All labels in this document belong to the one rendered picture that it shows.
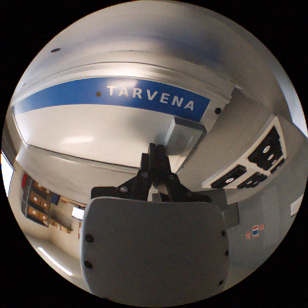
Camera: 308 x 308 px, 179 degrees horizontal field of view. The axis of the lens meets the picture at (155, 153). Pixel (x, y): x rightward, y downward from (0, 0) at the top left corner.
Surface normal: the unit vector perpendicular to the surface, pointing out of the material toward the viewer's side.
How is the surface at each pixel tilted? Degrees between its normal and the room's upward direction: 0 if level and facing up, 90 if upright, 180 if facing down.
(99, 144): 0
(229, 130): 0
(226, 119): 0
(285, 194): 90
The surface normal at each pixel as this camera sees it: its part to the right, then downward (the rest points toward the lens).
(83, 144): -0.01, 0.77
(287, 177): -1.00, -0.01
